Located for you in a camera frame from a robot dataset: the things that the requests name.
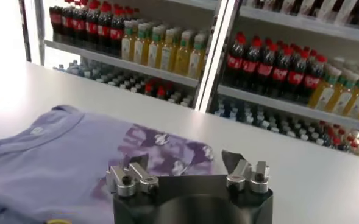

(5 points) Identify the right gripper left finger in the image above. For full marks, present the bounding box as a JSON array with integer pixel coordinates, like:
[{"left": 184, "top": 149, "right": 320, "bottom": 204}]
[{"left": 105, "top": 153, "right": 160, "bottom": 198}]

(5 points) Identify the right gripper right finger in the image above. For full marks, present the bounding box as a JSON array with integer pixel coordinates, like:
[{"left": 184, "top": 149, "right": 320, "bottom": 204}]
[{"left": 221, "top": 150, "right": 271, "bottom": 194}]

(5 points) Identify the purple printed t-shirt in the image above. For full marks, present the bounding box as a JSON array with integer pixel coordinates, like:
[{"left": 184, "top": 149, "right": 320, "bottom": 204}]
[{"left": 0, "top": 105, "right": 215, "bottom": 224}]

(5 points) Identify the grey metal shelving unit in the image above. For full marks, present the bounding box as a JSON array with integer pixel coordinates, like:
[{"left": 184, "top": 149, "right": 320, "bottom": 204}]
[
  {"left": 197, "top": 0, "right": 359, "bottom": 159},
  {"left": 34, "top": 0, "right": 229, "bottom": 112}
]

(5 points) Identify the cola bottle red cap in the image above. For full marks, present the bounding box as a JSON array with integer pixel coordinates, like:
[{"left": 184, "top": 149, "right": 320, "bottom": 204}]
[
  {"left": 110, "top": 5, "right": 126, "bottom": 55},
  {"left": 302, "top": 54, "right": 328, "bottom": 104},
  {"left": 62, "top": 0, "right": 75, "bottom": 40},
  {"left": 49, "top": 5, "right": 63, "bottom": 39},
  {"left": 226, "top": 33, "right": 247, "bottom": 86},
  {"left": 85, "top": 0, "right": 100, "bottom": 46},
  {"left": 73, "top": 0, "right": 87, "bottom": 43},
  {"left": 287, "top": 50, "right": 310, "bottom": 101},
  {"left": 272, "top": 45, "right": 294, "bottom": 98},
  {"left": 257, "top": 42, "right": 279, "bottom": 94},
  {"left": 98, "top": 2, "right": 113, "bottom": 51},
  {"left": 242, "top": 36, "right": 263, "bottom": 91}
]

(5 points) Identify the black diagonal frame bar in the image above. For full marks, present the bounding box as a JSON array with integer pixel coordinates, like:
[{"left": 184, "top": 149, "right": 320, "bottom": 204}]
[{"left": 18, "top": 0, "right": 32, "bottom": 63}]

